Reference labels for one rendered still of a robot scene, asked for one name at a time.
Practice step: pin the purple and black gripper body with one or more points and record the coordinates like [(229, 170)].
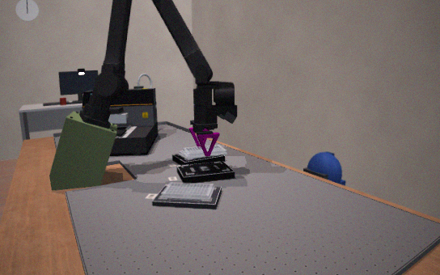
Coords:
[(199, 121)]

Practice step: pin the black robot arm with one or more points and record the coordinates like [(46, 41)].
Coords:
[(96, 112)]

